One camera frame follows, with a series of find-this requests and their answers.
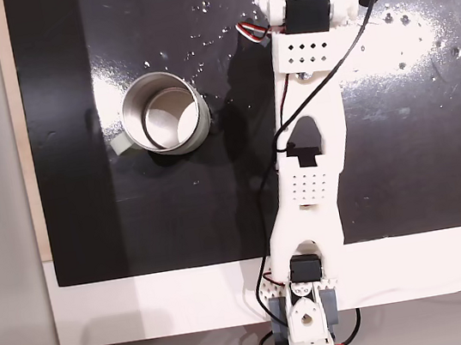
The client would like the red white black servo wire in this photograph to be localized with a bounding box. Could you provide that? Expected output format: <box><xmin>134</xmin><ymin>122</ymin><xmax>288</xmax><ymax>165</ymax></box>
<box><xmin>235</xmin><ymin>15</ymin><xmax>274</xmax><ymax>50</ymax></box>

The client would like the black camera cable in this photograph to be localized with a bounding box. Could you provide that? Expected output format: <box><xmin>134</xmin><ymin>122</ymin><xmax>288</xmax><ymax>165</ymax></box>
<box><xmin>211</xmin><ymin>0</ymin><xmax>440</xmax><ymax>330</ymax></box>

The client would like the black table mat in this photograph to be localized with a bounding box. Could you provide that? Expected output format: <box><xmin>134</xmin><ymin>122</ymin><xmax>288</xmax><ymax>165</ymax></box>
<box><xmin>3</xmin><ymin>0</ymin><xmax>461</xmax><ymax>292</ymax></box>

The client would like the red black power wire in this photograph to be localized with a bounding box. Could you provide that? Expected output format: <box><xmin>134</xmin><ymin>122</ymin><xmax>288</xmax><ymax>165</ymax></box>
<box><xmin>329</xmin><ymin>306</ymin><xmax>367</xmax><ymax>345</ymax></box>

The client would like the grey table clamp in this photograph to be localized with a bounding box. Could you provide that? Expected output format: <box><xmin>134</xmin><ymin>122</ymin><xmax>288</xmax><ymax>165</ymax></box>
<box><xmin>318</xmin><ymin>287</ymin><xmax>345</xmax><ymax>334</ymax></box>
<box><xmin>265</xmin><ymin>295</ymin><xmax>292</xmax><ymax>345</ymax></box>

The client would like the pale grey cup, steel inside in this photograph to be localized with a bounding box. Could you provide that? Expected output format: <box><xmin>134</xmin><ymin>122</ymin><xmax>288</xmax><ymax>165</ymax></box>
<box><xmin>101</xmin><ymin>64</ymin><xmax>216</xmax><ymax>166</ymax></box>

